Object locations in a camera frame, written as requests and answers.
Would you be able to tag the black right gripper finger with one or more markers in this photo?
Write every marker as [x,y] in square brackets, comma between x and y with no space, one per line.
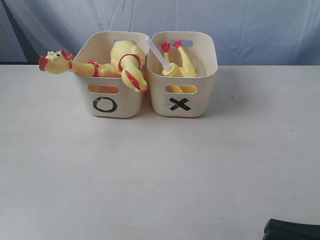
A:
[283,230]

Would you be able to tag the headless yellow rubber chicken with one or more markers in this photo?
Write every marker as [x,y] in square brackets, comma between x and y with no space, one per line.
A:
[169,68]

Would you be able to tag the yellow rubber chicken front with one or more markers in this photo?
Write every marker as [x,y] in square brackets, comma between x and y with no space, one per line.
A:
[128,58]

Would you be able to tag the yellow rubber chicken with head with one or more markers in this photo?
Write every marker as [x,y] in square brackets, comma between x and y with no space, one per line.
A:
[58,62]

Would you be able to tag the cream bin with X mark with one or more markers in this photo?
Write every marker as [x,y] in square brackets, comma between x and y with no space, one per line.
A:
[182,96]

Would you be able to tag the white backdrop curtain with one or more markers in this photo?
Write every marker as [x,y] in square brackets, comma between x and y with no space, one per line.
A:
[245,32]

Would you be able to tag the cream bin with O mark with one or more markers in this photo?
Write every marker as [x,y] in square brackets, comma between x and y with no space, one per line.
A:
[106,96]

